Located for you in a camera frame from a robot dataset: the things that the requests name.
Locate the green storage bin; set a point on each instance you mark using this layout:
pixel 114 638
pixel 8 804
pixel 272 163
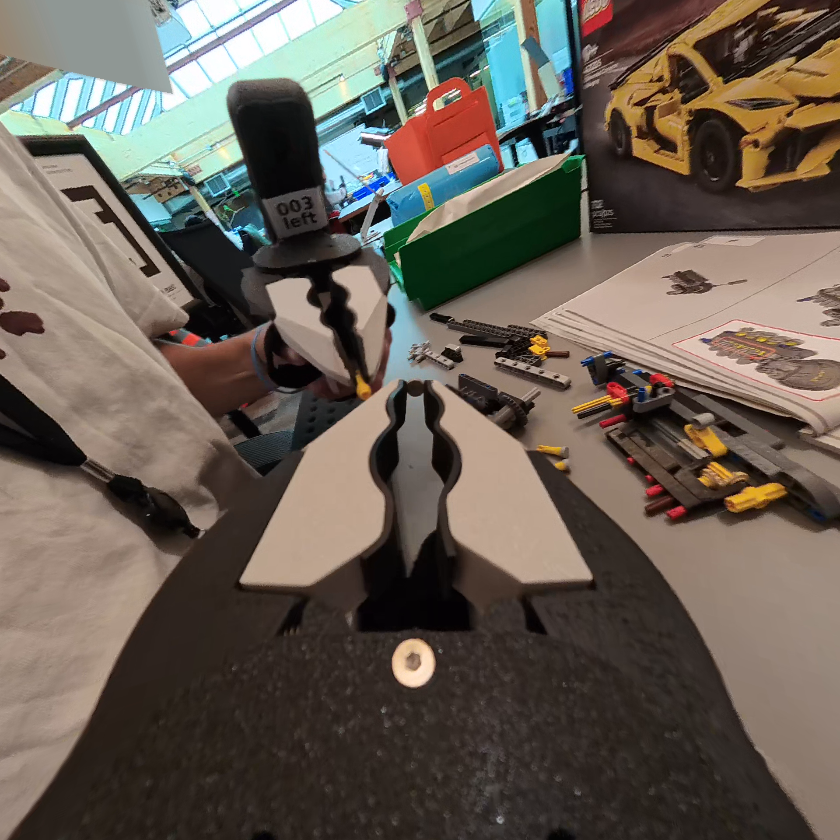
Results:
pixel 499 249

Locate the grey black lego chassis assembly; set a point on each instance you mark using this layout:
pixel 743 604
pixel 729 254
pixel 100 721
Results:
pixel 656 459

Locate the black office chair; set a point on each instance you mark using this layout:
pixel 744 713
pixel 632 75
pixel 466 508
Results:
pixel 216 262

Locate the small light grey lego assembly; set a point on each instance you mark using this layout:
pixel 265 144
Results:
pixel 430 356

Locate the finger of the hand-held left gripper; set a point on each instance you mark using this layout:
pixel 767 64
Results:
pixel 298 321
pixel 371 308

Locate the light blue box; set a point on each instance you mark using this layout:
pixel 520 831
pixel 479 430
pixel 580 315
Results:
pixel 446 187

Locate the black lego set box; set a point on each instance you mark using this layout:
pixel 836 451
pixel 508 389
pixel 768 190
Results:
pixel 709 98

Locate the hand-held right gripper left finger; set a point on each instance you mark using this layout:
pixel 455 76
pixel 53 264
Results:
pixel 321 518

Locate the lego instruction booklet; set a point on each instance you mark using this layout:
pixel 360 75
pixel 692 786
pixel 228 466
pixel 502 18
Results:
pixel 656 295

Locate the person's left hand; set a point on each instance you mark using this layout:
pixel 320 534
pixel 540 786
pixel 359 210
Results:
pixel 387 354

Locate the orange object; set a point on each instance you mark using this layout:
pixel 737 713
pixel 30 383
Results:
pixel 190 340

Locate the person's left forearm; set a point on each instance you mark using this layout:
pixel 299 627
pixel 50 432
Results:
pixel 210 374

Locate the single yellow lego pin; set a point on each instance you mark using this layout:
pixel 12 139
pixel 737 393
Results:
pixel 362 386

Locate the small black grey lego piece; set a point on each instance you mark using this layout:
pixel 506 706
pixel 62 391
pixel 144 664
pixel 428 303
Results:
pixel 453 353

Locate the blue wristband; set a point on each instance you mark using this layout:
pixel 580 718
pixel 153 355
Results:
pixel 257 361

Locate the light grey lego beam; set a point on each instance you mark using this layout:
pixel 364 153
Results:
pixel 531 373

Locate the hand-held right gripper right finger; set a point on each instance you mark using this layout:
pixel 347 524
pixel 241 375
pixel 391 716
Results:
pixel 518 518

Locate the red orange box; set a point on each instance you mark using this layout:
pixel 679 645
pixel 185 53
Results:
pixel 446 131

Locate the bundle of black lego beams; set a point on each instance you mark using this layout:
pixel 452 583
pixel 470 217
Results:
pixel 485 328

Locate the lego gear axle assembly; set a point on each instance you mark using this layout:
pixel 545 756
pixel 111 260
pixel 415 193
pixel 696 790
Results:
pixel 499 400

